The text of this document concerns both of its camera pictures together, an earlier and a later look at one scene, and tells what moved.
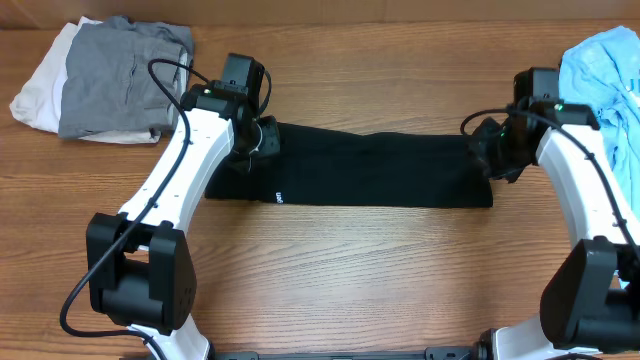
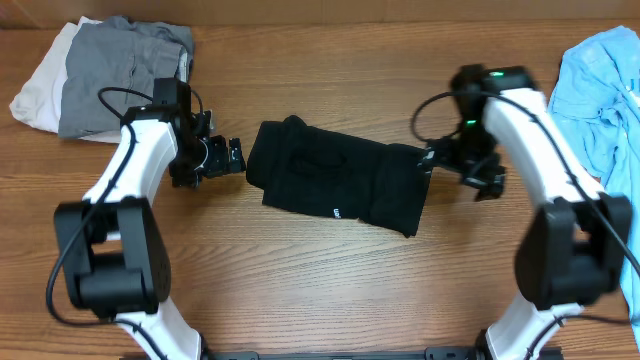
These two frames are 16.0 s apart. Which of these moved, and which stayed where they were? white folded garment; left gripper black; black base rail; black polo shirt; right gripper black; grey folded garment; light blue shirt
Moved: black polo shirt; right gripper black; left gripper black
Stayed: black base rail; grey folded garment; light blue shirt; white folded garment
